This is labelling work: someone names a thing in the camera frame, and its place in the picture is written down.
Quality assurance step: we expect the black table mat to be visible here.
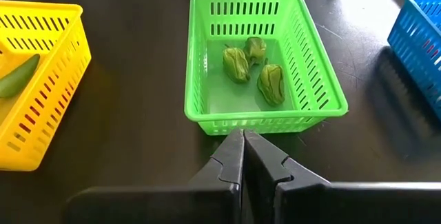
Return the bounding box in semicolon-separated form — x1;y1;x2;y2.
0;0;441;224

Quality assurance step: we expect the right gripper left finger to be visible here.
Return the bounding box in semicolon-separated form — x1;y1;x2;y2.
63;129;245;224

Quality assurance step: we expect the green plastic basket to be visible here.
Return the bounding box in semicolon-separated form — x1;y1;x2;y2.
183;0;349;136

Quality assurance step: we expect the green toy chili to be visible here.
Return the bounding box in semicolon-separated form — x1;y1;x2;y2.
0;53;41;99

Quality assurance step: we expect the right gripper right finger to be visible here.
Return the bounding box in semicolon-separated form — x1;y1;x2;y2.
243;130;441;224

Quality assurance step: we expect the green toy bell pepper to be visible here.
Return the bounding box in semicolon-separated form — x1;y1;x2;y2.
256;63;287;108
222;44;252;85
243;36;268;67

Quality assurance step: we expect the blue plastic basket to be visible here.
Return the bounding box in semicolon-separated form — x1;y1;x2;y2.
387;0;441;121

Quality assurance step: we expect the yellow plastic basket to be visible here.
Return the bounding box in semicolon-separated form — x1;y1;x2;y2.
0;0;92;172

